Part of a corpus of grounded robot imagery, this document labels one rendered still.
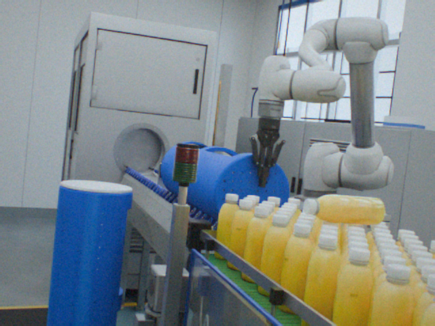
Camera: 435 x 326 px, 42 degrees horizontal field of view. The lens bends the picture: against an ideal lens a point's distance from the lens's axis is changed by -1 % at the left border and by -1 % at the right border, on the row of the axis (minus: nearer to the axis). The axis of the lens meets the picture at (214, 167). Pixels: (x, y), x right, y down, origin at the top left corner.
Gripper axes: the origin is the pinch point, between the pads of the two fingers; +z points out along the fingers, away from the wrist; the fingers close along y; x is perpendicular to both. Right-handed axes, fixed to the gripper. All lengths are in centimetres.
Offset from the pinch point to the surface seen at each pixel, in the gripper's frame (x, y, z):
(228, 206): -14.0, -16.4, 9.3
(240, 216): -26.9, -16.7, 10.3
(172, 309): -40, -38, 34
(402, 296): -103, -16, 10
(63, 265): 34, -61, 43
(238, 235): -27.2, -17.0, 15.7
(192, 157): -41, -37, -6
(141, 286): 201, 5, 99
